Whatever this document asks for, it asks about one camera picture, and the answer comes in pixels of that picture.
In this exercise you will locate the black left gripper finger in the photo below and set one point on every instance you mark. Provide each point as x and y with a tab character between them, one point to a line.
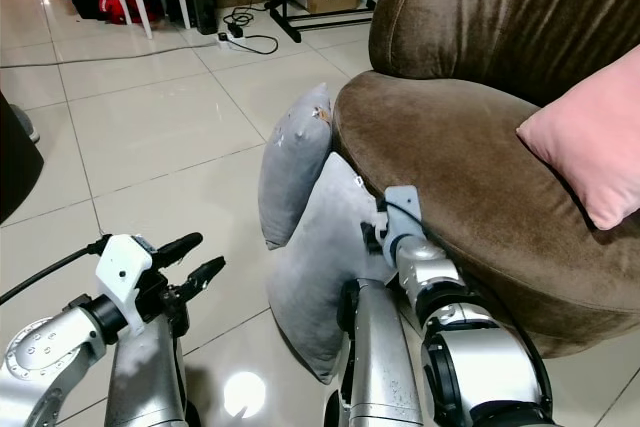
178	245
200	277

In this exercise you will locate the large grey pillow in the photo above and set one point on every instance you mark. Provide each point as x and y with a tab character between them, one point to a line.
315	267

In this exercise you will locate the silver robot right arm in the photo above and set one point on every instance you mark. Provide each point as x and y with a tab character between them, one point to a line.
480	357

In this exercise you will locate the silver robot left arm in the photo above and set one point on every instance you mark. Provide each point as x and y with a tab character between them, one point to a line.
45	357

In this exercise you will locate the brown velvet sofa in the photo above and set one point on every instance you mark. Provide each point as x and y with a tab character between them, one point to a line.
460	187

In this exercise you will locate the small grey pillow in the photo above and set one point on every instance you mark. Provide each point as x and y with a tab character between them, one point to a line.
292	172

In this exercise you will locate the pink pillow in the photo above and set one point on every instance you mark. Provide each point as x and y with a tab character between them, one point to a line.
590	137

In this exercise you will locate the silver robot left leg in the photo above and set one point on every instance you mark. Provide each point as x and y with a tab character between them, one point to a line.
150	387

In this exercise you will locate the silver robot leg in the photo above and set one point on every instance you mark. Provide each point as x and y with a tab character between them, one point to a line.
380	367
150	387

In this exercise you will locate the silver robot right leg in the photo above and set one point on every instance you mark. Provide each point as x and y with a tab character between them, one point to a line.
380	367

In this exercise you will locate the black furniture piece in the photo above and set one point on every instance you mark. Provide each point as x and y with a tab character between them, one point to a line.
18	172

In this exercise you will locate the white power strip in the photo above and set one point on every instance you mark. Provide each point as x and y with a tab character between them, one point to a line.
230	39

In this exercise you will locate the black metal stand base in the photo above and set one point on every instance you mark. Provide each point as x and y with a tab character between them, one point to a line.
300	22

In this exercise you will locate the red bag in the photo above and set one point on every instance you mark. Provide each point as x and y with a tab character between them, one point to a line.
112	5

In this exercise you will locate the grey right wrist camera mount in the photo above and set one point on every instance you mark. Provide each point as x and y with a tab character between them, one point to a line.
402	209

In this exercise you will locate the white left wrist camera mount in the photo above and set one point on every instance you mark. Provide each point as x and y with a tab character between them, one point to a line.
123	272

